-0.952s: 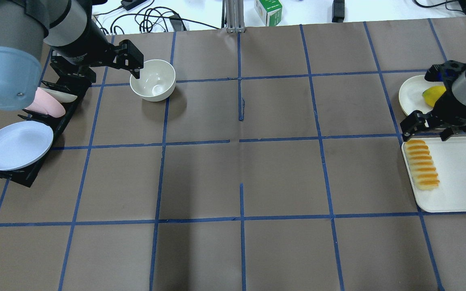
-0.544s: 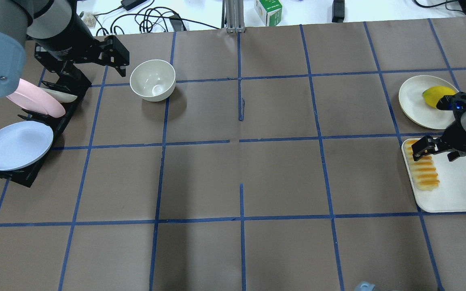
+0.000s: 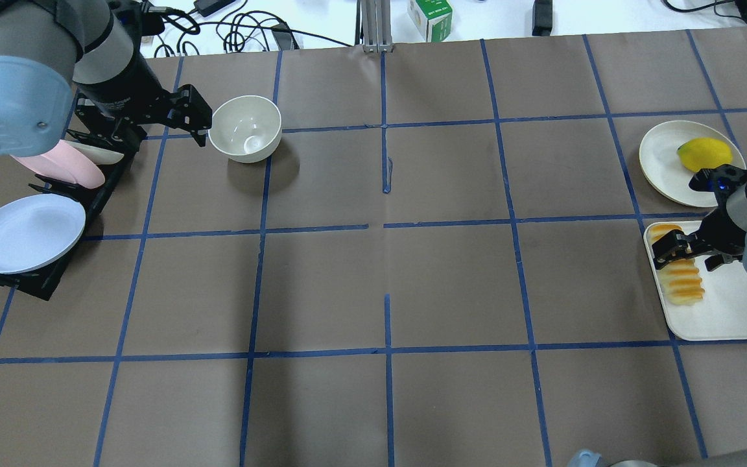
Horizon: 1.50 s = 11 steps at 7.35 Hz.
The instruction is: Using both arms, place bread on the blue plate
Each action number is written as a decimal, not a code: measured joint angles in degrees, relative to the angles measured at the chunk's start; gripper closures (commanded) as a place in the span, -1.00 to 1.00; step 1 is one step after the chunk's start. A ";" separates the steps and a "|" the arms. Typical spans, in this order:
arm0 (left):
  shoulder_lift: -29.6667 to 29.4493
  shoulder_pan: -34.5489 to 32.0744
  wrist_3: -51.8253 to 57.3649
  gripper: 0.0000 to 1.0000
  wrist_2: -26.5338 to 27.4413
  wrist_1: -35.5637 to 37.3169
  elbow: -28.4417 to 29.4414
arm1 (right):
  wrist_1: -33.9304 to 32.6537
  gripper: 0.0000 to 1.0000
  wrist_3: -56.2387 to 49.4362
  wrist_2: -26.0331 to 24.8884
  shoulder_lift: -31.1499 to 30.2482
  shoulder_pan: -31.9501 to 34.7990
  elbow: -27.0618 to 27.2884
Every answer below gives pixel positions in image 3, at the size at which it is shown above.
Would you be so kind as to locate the cream plate in rack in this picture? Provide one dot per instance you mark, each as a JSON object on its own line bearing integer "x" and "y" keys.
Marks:
{"x": 97, "y": 155}

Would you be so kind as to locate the aluminium frame post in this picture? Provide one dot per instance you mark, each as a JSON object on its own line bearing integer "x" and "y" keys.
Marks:
{"x": 374, "y": 26}

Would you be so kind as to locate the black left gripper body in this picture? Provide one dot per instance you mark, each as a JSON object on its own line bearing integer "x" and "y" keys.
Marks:
{"x": 122, "y": 89}

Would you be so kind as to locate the green white carton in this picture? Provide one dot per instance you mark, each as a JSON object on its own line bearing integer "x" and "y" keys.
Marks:
{"x": 432, "y": 19}

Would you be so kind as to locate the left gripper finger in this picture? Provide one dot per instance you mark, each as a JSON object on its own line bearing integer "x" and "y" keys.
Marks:
{"x": 106, "y": 142}
{"x": 186, "y": 109}

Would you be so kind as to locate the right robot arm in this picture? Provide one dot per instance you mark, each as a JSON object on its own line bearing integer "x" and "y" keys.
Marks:
{"x": 722, "y": 235}

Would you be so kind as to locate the black power adapter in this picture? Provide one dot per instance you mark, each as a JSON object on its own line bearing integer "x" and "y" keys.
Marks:
{"x": 542, "y": 18}

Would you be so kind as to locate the white rectangular tray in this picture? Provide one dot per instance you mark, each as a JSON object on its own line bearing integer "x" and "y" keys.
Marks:
{"x": 721, "y": 314}

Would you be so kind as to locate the black dish rack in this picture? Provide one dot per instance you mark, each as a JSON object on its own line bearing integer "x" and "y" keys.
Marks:
{"x": 41, "y": 283}

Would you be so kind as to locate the blue plate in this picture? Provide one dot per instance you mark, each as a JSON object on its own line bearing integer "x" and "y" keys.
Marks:
{"x": 37, "y": 230}

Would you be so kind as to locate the pink plate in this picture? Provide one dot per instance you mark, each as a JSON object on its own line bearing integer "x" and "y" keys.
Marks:
{"x": 65, "y": 164}

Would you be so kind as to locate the cream round plate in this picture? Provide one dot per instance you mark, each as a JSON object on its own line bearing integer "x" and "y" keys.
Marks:
{"x": 663, "y": 169}

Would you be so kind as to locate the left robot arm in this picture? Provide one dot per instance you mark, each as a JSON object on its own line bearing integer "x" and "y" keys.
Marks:
{"x": 58, "y": 57}

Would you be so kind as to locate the white bowl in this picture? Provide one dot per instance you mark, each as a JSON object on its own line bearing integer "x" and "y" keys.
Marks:
{"x": 246, "y": 129}

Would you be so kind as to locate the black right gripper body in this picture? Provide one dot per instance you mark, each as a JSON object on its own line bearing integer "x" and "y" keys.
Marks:
{"x": 722, "y": 230}

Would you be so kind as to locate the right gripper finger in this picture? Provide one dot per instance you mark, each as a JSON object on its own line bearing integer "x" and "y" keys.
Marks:
{"x": 715, "y": 261}
{"x": 676, "y": 246}

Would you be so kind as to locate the yellow toy lemon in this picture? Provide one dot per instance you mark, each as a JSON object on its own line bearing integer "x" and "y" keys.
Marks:
{"x": 704, "y": 153}

